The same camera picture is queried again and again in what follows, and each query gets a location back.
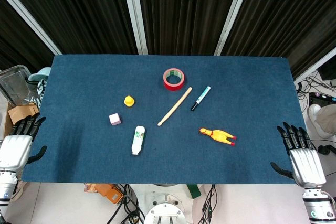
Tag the clear plastic container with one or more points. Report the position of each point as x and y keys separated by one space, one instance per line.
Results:
x=14 y=81

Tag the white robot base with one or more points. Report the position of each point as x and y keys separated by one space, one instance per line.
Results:
x=165 y=209

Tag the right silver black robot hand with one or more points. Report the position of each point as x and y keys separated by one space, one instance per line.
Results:
x=305 y=161

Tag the red tape roll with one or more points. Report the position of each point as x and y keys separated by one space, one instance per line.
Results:
x=173 y=79

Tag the white plastic bottle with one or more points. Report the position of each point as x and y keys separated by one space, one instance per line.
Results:
x=138 y=140

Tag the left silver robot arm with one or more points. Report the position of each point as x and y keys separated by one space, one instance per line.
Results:
x=6 y=190

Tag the green tape piece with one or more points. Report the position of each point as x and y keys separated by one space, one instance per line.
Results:
x=193 y=190

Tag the wooden drumstick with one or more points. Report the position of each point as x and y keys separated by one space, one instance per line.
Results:
x=174 y=106

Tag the blue felt table mat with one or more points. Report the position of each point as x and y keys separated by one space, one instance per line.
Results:
x=162 y=121

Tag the yellow rubber chicken toy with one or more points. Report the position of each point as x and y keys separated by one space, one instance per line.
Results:
x=219 y=135

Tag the person's leg with white shoe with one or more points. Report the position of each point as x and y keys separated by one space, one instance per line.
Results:
x=324 y=119

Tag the pink cube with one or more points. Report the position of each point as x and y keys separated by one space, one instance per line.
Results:
x=114 y=119

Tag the black power strip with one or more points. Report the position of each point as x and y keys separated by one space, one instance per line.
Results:
x=321 y=99

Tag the white marker pen black cap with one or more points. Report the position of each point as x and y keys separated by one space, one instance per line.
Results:
x=200 y=98

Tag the small yellow rubber duck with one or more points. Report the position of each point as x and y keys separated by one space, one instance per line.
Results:
x=129 y=101

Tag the brown cardboard box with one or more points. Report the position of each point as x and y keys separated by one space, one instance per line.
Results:
x=22 y=112

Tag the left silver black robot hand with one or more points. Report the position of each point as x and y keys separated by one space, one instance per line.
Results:
x=14 y=148

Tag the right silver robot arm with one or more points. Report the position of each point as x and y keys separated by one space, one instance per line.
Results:
x=316 y=204

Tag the light teal cap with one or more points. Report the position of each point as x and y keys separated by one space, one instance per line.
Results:
x=39 y=75

